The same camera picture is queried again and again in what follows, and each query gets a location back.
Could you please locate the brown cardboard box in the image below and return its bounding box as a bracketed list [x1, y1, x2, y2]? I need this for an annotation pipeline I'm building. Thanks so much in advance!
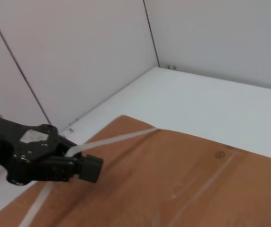
[0, 115, 271, 227]

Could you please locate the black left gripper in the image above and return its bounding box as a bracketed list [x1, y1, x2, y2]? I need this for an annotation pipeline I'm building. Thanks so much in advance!
[0, 112, 103, 186]

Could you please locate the white plastic packing strap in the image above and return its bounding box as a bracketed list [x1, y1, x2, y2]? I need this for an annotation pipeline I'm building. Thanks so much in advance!
[18, 127, 160, 227]

